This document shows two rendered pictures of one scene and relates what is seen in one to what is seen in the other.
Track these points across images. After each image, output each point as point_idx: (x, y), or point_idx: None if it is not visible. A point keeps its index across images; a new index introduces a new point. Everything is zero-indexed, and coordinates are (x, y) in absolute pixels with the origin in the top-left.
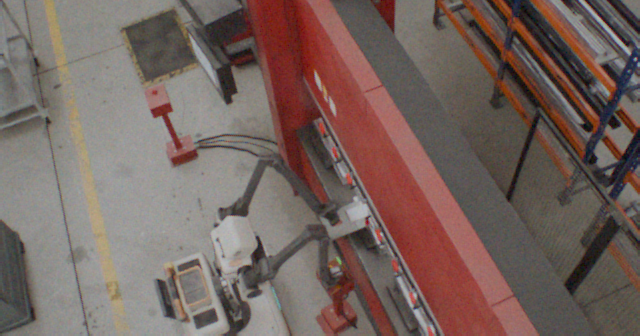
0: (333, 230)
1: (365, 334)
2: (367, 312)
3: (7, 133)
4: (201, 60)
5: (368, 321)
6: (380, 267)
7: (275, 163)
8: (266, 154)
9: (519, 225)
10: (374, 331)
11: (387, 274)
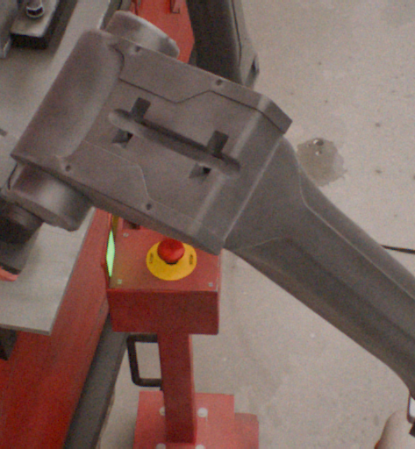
0: (49, 233)
1: (152, 367)
2: (101, 403)
3: None
4: None
5: (117, 394)
6: (3, 110)
7: (139, 21)
8: (145, 167)
9: None
10: (124, 359)
11: (4, 81)
